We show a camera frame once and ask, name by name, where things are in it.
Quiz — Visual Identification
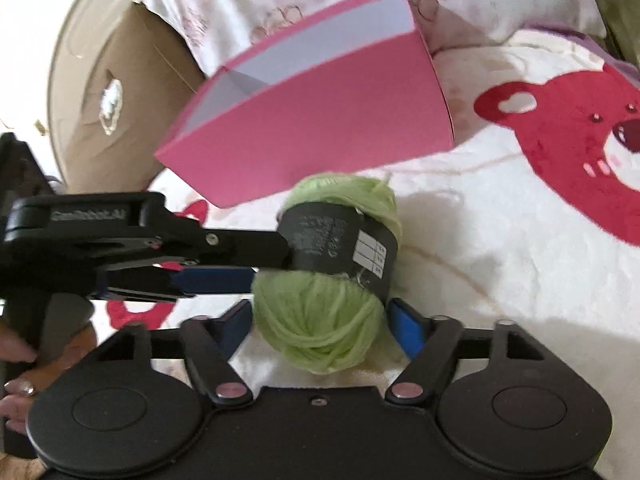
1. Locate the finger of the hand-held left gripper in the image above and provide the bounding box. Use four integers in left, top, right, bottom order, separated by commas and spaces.
95, 265, 259, 304
170, 229, 292, 270

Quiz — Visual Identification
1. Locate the pale green curtain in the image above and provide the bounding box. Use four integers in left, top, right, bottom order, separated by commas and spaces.
575, 0, 640, 66

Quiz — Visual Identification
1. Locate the green yarn skein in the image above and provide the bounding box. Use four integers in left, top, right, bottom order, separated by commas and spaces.
251, 172, 403, 375

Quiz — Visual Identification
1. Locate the red bear print blanket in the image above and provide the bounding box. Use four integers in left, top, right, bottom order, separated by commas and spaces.
100, 27, 640, 480

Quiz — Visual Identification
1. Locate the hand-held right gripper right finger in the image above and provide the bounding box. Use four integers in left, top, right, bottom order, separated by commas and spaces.
385, 297, 546, 403

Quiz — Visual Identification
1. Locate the person's left hand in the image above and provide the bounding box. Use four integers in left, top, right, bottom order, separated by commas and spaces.
0, 322, 97, 433

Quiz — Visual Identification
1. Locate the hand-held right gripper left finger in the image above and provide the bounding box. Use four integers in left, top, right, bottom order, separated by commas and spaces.
95, 299, 253, 407

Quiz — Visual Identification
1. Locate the pink cardboard box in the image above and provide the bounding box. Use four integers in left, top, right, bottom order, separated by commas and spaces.
154, 0, 456, 209

